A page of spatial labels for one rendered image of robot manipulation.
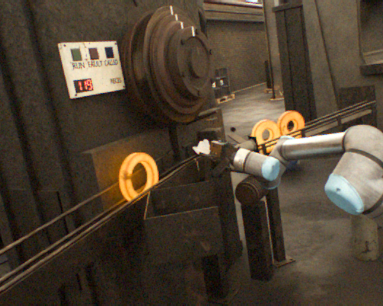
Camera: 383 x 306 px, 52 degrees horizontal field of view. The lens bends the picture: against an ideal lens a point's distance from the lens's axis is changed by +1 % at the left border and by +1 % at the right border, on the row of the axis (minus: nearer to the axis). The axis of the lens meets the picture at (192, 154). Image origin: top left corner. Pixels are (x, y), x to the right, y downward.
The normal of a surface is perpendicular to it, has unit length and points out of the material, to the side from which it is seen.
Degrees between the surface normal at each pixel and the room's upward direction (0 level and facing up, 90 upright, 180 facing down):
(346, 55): 90
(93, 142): 90
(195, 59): 90
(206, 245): 90
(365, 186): 77
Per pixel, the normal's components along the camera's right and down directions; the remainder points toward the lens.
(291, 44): -0.52, 0.26
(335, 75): -0.71, 0.26
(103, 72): 0.84, -0.02
